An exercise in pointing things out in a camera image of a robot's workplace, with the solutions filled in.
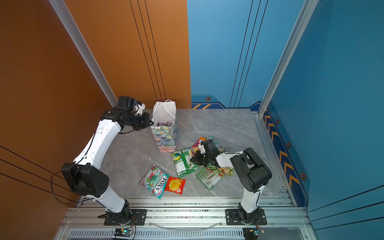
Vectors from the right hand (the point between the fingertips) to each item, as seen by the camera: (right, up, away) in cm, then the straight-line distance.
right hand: (190, 160), depth 91 cm
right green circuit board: (+30, -30, -21) cm, 47 cm away
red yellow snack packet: (-9, -12, -9) cm, 17 cm away
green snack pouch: (+12, -9, -7) cm, 16 cm away
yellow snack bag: (+22, -5, -4) cm, 23 cm away
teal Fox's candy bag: (-19, -10, -9) cm, 23 cm away
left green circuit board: (-32, -30, -20) cm, 48 cm away
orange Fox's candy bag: (+3, +7, +4) cm, 8 cm away
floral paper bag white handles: (-13, +21, -13) cm, 28 cm away
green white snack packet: (-5, -1, -2) cm, 5 cm away
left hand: (-19, +24, -10) cm, 32 cm away
